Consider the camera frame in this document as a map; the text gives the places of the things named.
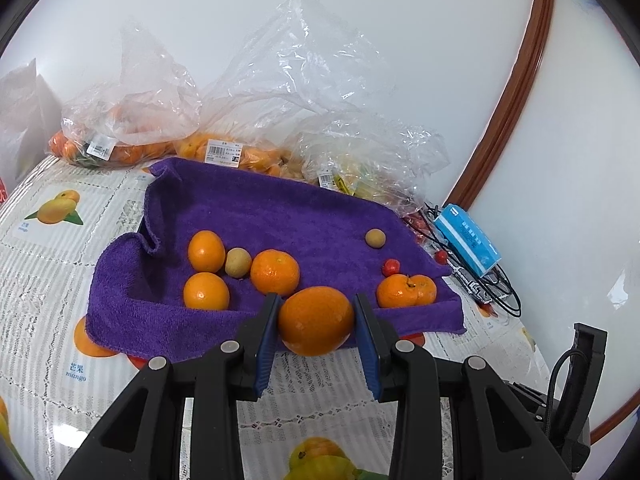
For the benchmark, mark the fruit print tablecloth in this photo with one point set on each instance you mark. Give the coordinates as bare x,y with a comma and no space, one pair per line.
55,270

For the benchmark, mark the blue and white box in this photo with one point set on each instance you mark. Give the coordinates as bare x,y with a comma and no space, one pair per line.
467,240

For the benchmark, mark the clear bag of tangerines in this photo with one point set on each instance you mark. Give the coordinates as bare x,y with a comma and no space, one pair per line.
140,100

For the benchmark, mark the clear bag of yellow fruit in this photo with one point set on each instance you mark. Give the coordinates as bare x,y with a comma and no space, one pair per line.
370,155

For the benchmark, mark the white plastic bag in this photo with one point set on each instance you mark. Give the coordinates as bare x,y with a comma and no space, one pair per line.
25,115

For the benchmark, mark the small orange with stem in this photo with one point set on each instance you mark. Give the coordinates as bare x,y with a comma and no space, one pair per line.
396,292

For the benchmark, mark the clear bag of oranges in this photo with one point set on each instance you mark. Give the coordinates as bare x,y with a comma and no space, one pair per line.
300,70

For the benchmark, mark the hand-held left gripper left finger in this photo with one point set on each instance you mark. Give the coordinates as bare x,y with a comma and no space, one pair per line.
267,340

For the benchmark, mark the brown wooden frame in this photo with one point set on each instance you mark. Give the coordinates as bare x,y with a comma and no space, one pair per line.
510,85

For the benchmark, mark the cherry tomato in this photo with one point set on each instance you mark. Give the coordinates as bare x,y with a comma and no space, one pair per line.
390,267
440,256

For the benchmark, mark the large orange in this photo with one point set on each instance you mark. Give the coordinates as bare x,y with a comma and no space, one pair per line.
316,321

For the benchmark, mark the round orange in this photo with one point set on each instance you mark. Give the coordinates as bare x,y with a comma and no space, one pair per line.
274,272
206,291
206,251

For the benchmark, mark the purple towel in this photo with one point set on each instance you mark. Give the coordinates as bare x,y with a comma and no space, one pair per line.
300,215

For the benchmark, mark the kiwi beside oranges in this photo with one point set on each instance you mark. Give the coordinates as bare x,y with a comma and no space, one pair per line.
237,263

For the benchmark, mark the brown longan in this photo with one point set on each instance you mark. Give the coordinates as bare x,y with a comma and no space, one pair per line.
374,238

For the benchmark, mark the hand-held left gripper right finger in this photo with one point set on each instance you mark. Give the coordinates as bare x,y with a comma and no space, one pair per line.
365,340

